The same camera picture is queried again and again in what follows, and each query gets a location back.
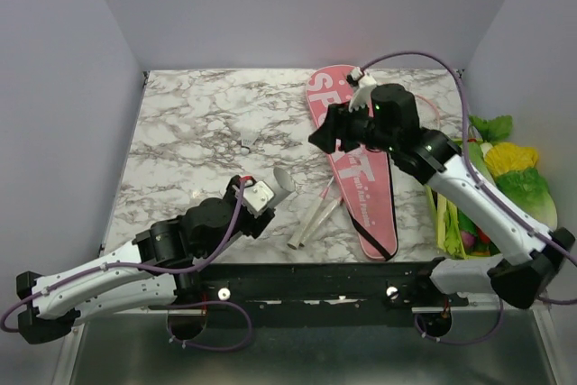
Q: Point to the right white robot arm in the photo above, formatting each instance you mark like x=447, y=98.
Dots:
x=385, y=118

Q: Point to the white shuttlecock tube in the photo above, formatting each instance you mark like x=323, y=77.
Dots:
x=281, y=184

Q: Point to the green leafy vegetable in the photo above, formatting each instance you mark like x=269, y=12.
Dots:
x=497, y=129

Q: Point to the black mounting base plate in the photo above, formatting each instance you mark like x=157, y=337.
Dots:
x=297, y=295

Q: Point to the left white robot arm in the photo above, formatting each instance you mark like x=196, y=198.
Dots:
x=156, y=268

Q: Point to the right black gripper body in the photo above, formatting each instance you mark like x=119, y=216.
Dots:
x=361, y=131

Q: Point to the white shuttlecock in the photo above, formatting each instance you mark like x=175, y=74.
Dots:
x=248, y=138

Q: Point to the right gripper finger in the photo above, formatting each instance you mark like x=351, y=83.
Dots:
x=327, y=138
x=337, y=116

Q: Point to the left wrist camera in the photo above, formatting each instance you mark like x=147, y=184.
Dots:
x=259, y=195

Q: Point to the pink racket bag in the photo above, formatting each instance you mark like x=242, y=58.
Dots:
x=362, y=176

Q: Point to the green vegetable basket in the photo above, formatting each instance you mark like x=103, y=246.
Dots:
x=455, y=233

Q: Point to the yellow green napa cabbage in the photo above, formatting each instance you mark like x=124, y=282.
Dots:
x=514, y=171

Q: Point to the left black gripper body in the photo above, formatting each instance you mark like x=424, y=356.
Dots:
x=251, y=226

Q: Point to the pink badminton racket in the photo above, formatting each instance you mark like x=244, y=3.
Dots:
x=310, y=218

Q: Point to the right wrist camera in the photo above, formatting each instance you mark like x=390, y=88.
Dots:
x=362, y=84

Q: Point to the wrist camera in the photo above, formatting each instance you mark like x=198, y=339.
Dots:
x=259, y=195
x=362, y=84

